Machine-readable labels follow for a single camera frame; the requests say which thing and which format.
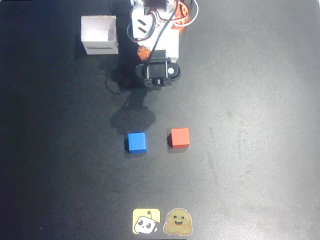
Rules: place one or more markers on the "blue cube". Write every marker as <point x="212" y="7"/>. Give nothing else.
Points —
<point x="137" y="142"/>

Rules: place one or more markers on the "black gripper-mounted camera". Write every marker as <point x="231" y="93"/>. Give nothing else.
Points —
<point x="156" y="70"/>

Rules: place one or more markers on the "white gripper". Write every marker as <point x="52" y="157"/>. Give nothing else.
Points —
<point x="169" y="47"/>

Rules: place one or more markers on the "hugging face emoji sticker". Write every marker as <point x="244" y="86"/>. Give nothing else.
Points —
<point x="178" y="222"/>

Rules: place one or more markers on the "orange and white robot arm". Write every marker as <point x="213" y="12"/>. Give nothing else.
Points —
<point x="140" y="15"/>

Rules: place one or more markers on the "white cardboard box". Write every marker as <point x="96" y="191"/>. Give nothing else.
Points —
<point x="98" y="35"/>

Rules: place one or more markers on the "red cube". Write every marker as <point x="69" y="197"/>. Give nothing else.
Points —
<point x="180" y="137"/>

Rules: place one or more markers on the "yellow robot face sticker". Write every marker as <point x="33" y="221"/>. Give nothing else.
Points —
<point x="146" y="221"/>

